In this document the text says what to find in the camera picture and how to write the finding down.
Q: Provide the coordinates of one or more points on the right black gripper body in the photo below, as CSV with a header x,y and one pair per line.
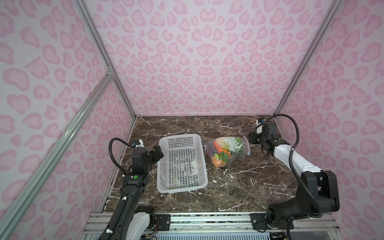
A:
x,y
257,139

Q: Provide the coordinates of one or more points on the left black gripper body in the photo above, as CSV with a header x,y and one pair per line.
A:
x,y
148,167

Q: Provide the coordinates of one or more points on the white perforated plastic basket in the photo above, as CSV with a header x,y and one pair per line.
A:
x,y
183,167

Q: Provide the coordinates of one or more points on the green lettuce toy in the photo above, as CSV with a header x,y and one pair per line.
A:
x,y
232,144

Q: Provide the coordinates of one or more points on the clear zip top bag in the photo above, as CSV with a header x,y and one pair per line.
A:
x,y
210,150

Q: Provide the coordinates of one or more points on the orange carrot toy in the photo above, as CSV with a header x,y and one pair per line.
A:
x,y
222,154

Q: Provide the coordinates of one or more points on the orange tomato toy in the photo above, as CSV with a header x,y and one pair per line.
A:
x,y
217,162

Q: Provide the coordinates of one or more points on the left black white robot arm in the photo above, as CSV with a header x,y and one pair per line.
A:
x,y
133,187

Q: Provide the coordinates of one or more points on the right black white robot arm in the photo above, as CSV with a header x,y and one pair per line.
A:
x,y
317,192

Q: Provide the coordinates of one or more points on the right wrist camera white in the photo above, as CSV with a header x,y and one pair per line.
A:
x,y
259,127

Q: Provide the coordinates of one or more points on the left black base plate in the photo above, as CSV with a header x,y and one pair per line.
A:
x,y
145,222

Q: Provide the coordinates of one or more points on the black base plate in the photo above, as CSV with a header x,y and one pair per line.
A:
x,y
145,222
261,223

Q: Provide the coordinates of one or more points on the aluminium front rail frame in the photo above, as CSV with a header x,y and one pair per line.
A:
x,y
240,222

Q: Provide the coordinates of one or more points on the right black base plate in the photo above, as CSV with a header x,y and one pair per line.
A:
x,y
261,223

